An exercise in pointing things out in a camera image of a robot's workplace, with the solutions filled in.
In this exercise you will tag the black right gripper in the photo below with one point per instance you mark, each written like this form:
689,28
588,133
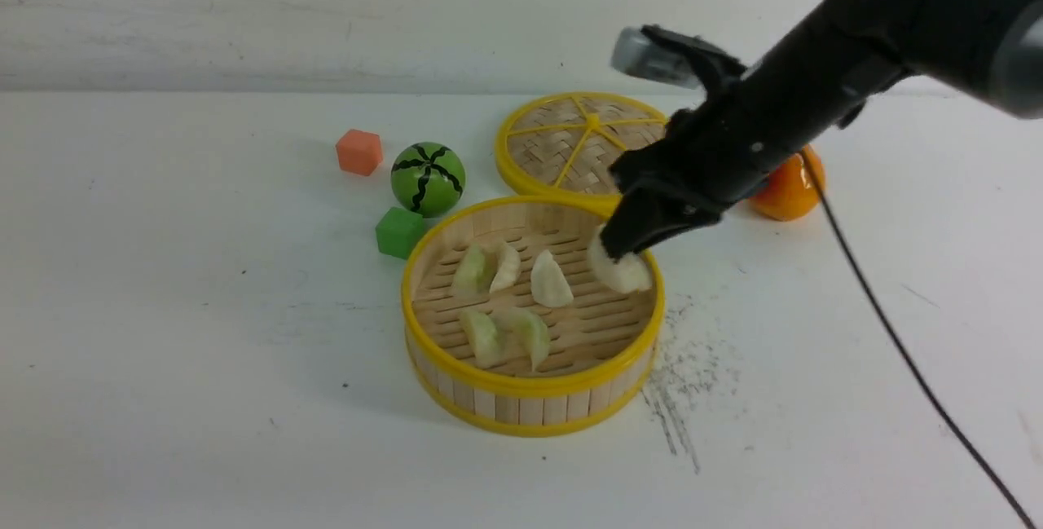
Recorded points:
719,152

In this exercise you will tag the white pleated dumpling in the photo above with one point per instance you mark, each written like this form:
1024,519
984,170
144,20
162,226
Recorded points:
549,286
626,275

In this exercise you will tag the pale green dumpling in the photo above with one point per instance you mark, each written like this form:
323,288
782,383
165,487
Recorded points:
530,330

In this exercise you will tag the green translucent dumpling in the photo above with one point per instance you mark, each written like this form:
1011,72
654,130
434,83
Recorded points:
474,273

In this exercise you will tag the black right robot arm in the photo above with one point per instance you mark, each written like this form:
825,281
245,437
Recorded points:
987,49

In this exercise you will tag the bamboo steamer lid yellow rim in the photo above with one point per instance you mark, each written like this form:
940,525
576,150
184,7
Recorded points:
563,145

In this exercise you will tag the bamboo steamer tray yellow rim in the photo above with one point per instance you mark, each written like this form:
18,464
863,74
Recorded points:
603,345

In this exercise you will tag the orange toy pear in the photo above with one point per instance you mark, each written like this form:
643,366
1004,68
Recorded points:
793,190

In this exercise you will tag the toy watermelon ball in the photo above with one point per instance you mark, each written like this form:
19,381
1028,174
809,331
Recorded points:
428,178

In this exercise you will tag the green cube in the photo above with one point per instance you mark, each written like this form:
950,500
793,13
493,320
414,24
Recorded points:
399,231

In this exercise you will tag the orange cube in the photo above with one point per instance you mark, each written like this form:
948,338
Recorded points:
359,152

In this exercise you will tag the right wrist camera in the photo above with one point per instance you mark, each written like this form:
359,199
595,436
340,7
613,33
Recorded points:
652,53

